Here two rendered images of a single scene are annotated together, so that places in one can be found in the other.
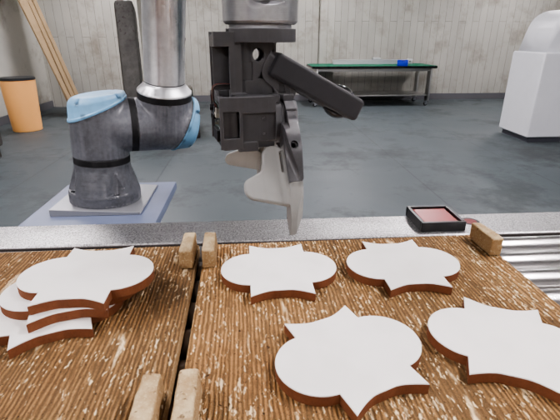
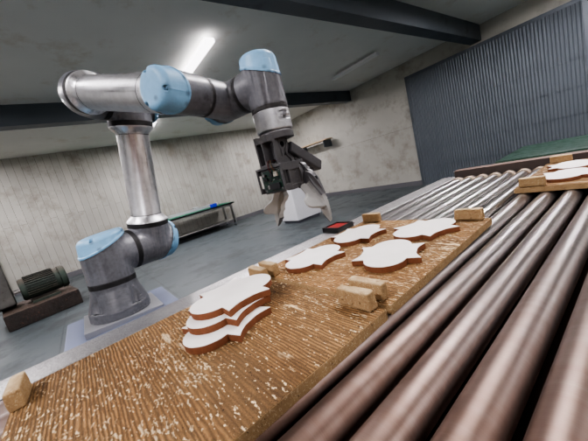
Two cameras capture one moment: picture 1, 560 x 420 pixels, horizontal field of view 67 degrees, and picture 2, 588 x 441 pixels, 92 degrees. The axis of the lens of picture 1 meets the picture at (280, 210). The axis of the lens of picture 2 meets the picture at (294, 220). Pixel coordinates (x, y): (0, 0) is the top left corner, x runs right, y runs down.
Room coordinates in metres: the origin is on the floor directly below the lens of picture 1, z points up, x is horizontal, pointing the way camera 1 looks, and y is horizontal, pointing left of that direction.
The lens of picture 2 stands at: (-0.04, 0.35, 1.14)
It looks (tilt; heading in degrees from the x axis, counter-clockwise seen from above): 9 degrees down; 328
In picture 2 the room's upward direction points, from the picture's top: 14 degrees counter-clockwise
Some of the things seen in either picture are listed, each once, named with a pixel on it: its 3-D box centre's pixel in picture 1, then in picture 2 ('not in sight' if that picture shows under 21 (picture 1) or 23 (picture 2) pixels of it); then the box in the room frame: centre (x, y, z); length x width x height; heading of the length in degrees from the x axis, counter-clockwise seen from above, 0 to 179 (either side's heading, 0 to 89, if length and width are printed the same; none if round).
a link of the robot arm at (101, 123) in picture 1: (102, 122); (108, 254); (0.90, 0.38, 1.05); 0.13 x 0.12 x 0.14; 115
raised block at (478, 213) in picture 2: not in sight; (468, 213); (0.28, -0.32, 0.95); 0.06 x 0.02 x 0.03; 5
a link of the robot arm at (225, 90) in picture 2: not in sight; (222, 101); (0.55, 0.08, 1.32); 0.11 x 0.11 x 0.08; 25
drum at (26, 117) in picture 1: (22, 103); not in sight; (5.99, 3.57, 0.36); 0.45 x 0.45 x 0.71
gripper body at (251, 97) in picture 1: (254, 90); (281, 163); (0.46, 0.03, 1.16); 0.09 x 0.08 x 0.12; 106
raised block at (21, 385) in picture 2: not in sight; (17, 390); (0.48, 0.51, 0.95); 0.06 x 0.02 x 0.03; 5
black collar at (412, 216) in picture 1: (434, 217); (338, 227); (0.68, -0.27, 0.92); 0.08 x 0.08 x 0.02; 4
